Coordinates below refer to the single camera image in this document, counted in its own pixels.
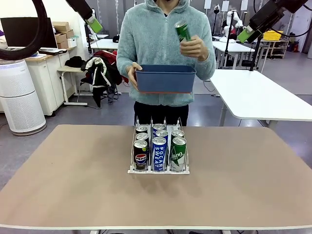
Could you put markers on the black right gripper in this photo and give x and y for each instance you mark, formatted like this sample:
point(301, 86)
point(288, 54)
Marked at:
point(268, 14)

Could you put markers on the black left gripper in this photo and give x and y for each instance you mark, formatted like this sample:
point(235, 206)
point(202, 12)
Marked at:
point(81, 7)

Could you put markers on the green beverage can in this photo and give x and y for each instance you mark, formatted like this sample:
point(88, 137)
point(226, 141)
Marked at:
point(182, 31)
point(177, 133)
point(178, 156)

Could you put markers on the blue plastic bin orange trim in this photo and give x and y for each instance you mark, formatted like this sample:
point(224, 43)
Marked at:
point(165, 80)

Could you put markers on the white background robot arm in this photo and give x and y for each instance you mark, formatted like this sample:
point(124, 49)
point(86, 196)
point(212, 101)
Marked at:
point(230, 22)

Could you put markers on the left forearm teal fleece sleeve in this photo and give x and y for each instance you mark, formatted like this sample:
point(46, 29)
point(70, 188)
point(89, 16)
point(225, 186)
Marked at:
point(207, 68)

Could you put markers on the right forearm teal fleece sleeve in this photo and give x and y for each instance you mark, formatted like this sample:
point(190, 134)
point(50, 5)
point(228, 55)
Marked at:
point(124, 65)

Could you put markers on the white can dispenser rack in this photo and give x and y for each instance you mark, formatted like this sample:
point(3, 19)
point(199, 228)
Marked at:
point(158, 172)

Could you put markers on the person's left hand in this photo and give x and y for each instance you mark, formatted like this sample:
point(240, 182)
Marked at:
point(195, 48)

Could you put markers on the person's right hand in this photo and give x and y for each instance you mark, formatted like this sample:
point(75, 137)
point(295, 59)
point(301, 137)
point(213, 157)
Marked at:
point(132, 75)

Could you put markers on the white background desk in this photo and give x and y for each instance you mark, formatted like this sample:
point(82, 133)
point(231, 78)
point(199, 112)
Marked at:
point(234, 46)
point(104, 44)

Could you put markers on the black floor stand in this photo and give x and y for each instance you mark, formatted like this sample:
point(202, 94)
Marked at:
point(256, 57)

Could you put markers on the black cap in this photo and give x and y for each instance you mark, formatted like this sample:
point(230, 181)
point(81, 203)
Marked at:
point(115, 39)

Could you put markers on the yellow plastic crate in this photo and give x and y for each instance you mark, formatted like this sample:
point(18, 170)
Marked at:
point(273, 35)

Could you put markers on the white box teal lid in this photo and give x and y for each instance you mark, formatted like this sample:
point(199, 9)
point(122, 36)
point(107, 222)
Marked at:
point(72, 42)

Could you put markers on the white paper sheet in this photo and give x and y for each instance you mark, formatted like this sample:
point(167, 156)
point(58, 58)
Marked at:
point(244, 5)
point(207, 4)
point(225, 6)

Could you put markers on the red jacket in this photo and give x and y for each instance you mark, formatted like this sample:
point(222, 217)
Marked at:
point(109, 54)

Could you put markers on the brown cardboard box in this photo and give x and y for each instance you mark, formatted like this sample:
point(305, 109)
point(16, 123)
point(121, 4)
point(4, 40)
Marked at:
point(63, 45)
point(60, 26)
point(63, 36)

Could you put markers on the wooden storage shelf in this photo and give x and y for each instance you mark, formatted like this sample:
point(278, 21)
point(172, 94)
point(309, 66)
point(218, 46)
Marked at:
point(278, 48)

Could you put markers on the black hat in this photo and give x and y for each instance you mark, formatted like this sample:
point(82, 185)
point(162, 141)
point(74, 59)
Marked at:
point(74, 61)

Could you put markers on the black white jacket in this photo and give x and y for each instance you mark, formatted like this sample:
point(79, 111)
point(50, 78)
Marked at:
point(97, 73)

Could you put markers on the red fire extinguisher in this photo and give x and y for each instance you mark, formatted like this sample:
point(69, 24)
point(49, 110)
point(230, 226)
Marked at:
point(295, 46)

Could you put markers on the small white side table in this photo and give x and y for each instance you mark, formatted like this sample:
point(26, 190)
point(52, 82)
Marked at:
point(70, 69)

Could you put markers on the teal fleece jacket torso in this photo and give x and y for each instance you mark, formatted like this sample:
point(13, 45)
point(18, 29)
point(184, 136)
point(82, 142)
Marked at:
point(151, 44)

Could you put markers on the large white table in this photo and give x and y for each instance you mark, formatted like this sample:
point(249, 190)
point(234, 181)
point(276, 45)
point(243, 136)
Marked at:
point(263, 97)

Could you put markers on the white cabinet wooden top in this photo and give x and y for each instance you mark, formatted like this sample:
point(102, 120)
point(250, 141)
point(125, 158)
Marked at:
point(46, 80)

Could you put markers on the white cylindrical air purifier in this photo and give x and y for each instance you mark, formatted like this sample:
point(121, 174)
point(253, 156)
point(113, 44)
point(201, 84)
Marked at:
point(19, 102)

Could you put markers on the black trousers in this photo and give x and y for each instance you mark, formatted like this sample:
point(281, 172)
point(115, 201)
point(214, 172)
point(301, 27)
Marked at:
point(161, 113)

